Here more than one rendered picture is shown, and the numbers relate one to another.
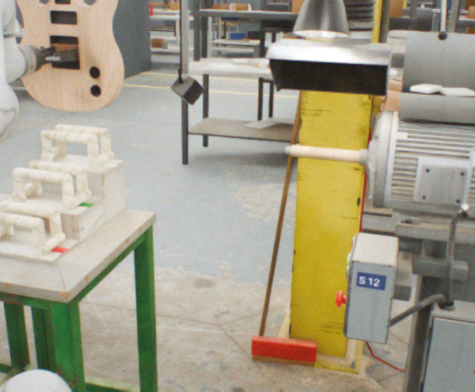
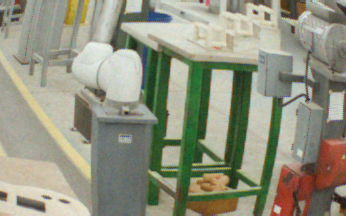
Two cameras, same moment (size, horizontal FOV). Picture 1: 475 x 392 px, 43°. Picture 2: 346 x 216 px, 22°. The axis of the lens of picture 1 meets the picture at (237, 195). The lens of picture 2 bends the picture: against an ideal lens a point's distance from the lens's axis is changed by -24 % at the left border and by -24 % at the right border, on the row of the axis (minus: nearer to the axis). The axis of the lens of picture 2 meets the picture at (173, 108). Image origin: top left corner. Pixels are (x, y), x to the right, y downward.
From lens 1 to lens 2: 4.14 m
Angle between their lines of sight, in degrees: 51
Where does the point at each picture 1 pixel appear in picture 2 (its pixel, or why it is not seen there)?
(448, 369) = (298, 134)
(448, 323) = (301, 106)
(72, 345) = (191, 88)
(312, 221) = not seen: outside the picture
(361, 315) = (260, 78)
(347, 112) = not seen: outside the picture
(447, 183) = (308, 37)
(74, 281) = (202, 54)
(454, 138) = (316, 21)
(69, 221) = (231, 39)
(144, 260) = not seen: hidden behind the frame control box
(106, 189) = (261, 36)
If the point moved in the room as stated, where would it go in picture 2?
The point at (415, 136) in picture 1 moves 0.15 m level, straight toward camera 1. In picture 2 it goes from (309, 18) to (286, 13)
